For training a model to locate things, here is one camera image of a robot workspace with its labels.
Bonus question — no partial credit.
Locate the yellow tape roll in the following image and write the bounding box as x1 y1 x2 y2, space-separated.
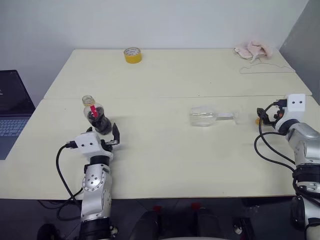
123 47 143 65

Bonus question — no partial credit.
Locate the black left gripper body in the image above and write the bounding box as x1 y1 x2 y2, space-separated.
99 138 119 160

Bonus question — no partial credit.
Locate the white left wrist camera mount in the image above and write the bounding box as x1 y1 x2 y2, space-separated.
73 131 106 159

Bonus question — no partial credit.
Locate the thin wire clothes hanger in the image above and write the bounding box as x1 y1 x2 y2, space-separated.
239 61 296 75

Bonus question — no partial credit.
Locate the clear wine glass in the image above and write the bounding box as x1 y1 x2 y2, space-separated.
188 105 245 127

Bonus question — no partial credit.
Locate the pink crumpled cloth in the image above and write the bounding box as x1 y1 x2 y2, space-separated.
233 40 275 62

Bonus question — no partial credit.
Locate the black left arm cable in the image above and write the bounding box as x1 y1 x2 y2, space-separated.
55 141 85 221

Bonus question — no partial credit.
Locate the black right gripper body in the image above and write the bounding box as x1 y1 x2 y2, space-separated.
265 104 287 128

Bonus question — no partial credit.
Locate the dark soda bottle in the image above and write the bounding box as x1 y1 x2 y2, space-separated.
81 94 113 136

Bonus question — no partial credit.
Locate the grey open laptop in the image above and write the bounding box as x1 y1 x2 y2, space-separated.
0 70 36 161

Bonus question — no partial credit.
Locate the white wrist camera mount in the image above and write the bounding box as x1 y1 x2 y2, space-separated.
73 131 106 159
274 93 307 131

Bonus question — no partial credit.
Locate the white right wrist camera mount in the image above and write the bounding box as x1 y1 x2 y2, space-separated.
274 93 307 131

